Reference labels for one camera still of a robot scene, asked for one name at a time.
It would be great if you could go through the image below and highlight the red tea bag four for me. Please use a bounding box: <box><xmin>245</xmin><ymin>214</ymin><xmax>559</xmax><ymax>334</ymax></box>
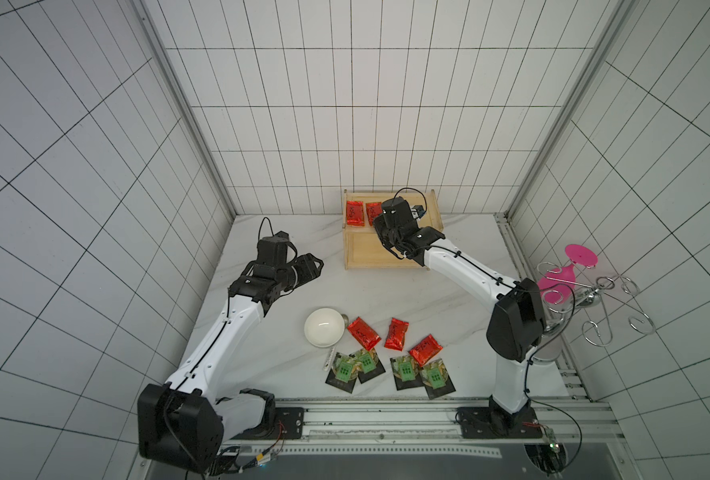
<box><xmin>347</xmin><ymin>317</ymin><xmax>381</xmax><ymax>351</ymax></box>

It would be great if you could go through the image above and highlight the green tea bag four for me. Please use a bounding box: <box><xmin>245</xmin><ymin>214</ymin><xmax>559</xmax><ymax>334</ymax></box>
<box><xmin>420</xmin><ymin>359</ymin><xmax>456</xmax><ymax>400</ymax></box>

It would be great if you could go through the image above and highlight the green tea bag two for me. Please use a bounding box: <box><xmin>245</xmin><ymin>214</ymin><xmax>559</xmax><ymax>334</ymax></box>
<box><xmin>352</xmin><ymin>349</ymin><xmax>386</xmax><ymax>383</ymax></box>

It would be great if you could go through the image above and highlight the chrome wire cup rack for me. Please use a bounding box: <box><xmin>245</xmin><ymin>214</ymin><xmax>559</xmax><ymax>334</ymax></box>
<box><xmin>537</xmin><ymin>262</ymin><xmax>657</xmax><ymax>347</ymax></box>

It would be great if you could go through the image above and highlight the wooden two-tier shelf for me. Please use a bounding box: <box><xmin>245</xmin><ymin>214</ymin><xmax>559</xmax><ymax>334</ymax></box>
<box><xmin>343</xmin><ymin>187</ymin><xmax>445</xmax><ymax>270</ymax></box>

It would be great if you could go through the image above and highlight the red tea bag one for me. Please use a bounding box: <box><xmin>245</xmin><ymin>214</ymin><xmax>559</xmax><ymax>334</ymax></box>
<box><xmin>345</xmin><ymin>200</ymin><xmax>365</xmax><ymax>227</ymax></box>

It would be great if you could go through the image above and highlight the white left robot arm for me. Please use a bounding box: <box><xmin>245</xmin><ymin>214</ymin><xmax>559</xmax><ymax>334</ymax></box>
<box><xmin>137</xmin><ymin>231</ymin><xmax>324</xmax><ymax>475</ymax></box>

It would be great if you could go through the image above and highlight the green tea bag one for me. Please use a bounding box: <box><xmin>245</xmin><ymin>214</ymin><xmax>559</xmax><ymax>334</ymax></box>
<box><xmin>325</xmin><ymin>352</ymin><xmax>361</xmax><ymax>394</ymax></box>

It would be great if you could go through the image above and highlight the red tea bag three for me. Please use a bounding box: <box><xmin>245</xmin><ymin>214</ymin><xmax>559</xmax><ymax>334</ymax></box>
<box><xmin>384</xmin><ymin>318</ymin><xmax>409</xmax><ymax>351</ymax></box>

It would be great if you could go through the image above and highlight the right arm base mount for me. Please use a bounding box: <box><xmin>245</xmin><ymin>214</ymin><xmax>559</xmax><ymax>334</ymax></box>
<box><xmin>455</xmin><ymin>398</ymin><xmax>543</xmax><ymax>440</ymax></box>

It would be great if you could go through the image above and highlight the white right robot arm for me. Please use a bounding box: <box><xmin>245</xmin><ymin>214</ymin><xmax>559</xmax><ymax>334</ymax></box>
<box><xmin>373</xmin><ymin>196</ymin><xmax>546</xmax><ymax>428</ymax></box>

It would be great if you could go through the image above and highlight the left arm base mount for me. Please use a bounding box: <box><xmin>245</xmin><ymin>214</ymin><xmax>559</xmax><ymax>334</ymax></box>
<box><xmin>215</xmin><ymin>388</ymin><xmax>305</xmax><ymax>440</ymax></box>

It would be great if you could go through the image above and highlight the white bowl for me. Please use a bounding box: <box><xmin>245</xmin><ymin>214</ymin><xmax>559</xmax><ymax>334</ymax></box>
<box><xmin>304</xmin><ymin>307</ymin><xmax>349</xmax><ymax>348</ymax></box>

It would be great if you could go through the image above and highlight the pink plastic spatula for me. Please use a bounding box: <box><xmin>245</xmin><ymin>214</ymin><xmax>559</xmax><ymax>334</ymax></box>
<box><xmin>537</xmin><ymin>244</ymin><xmax>599</xmax><ymax>305</ymax></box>

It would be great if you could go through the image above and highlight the red tea bag two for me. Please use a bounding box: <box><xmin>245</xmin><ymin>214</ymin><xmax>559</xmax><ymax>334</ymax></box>
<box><xmin>365</xmin><ymin>202</ymin><xmax>383</xmax><ymax>226</ymax></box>

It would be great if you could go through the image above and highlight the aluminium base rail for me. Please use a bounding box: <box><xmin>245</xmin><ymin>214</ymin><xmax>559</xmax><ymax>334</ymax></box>
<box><xmin>220</xmin><ymin>398</ymin><xmax>624</xmax><ymax>455</ymax></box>

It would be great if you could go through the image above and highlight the green tea bag three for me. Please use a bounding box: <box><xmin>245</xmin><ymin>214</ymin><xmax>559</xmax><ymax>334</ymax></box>
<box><xmin>390</xmin><ymin>355</ymin><xmax>423</xmax><ymax>391</ymax></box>

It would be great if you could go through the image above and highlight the metal spoon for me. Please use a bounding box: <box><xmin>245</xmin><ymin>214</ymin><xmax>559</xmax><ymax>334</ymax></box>
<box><xmin>323</xmin><ymin>314</ymin><xmax>350</xmax><ymax>372</ymax></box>

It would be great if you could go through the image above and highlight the red tea bag five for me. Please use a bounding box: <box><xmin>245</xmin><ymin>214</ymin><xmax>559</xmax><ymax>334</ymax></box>
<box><xmin>409</xmin><ymin>334</ymin><xmax>443</xmax><ymax>367</ymax></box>

